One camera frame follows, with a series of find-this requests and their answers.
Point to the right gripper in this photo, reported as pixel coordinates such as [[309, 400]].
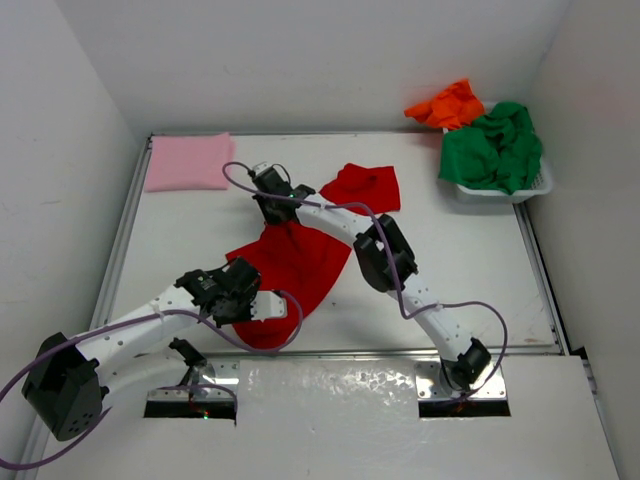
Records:
[[269, 218]]

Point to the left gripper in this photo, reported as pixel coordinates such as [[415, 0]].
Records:
[[248, 296]]

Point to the red t-shirt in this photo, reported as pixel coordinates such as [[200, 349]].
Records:
[[305, 262]]

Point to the pink t-shirt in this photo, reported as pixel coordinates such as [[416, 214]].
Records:
[[185, 163]]

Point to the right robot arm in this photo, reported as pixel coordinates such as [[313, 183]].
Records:
[[387, 264]]

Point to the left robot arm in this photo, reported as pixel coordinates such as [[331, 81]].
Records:
[[68, 385]]

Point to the orange t-shirt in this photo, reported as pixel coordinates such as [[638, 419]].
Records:
[[453, 108]]

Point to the green t-shirt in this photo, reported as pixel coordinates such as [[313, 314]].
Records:
[[492, 150]]

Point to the white plastic basket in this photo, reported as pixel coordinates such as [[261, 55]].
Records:
[[505, 192]]

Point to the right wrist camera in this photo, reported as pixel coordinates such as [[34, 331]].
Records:
[[268, 180]]

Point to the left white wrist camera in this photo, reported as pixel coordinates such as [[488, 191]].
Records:
[[268, 305]]

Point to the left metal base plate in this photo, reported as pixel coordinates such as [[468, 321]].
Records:
[[214, 383]]

